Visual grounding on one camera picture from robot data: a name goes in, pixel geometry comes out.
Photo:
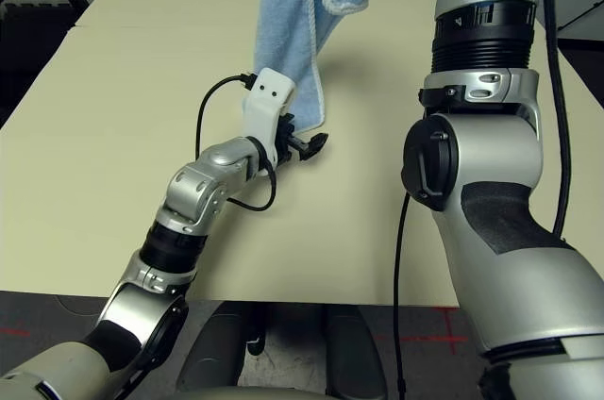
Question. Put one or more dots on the light blue towel white trim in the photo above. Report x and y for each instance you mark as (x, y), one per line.
(283, 41)

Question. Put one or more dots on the grey robot leg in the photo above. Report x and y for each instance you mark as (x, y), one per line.
(217, 348)
(351, 353)

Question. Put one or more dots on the grey robot torso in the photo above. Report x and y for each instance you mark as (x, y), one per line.
(255, 395)

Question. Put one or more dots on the grey robot left leg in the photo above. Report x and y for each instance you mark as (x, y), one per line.
(217, 348)

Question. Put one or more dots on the black foam floor mat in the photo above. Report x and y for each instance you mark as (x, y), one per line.
(28, 41)

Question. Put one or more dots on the grey robot right leg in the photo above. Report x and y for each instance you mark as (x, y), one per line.
(351, 353)

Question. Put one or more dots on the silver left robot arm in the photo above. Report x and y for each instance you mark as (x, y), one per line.
(207, 173)

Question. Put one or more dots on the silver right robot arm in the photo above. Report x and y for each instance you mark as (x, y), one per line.
(495, 159)

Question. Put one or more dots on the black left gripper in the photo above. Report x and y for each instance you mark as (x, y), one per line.
(288, 145)

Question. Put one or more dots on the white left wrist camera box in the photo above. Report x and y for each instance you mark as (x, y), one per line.
(266, 93)

